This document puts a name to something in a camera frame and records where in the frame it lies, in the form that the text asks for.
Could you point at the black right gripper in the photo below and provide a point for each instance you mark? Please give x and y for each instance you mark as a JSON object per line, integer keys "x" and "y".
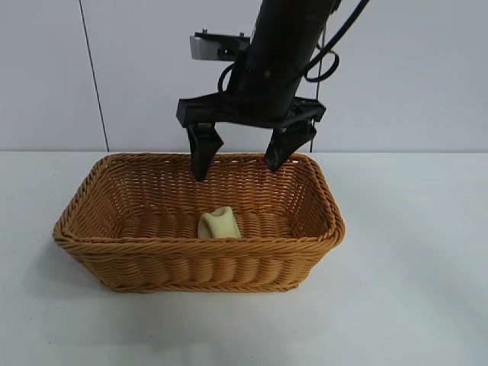
{"x": 267, "y": 87}

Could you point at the pale yellow egg yolk pastry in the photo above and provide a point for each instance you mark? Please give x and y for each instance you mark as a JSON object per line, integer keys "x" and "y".
{"x": 219, "y": 226}

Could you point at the woven tan wicker basket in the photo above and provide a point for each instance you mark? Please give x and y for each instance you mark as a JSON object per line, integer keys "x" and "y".
{"x": 190, "y": 263}

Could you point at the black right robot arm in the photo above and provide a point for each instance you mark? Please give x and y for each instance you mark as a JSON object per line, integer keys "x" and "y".
{"x": 293, "y": 23}

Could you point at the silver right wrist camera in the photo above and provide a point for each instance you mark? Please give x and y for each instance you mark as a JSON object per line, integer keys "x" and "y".
{"x": 206, "y": 47}

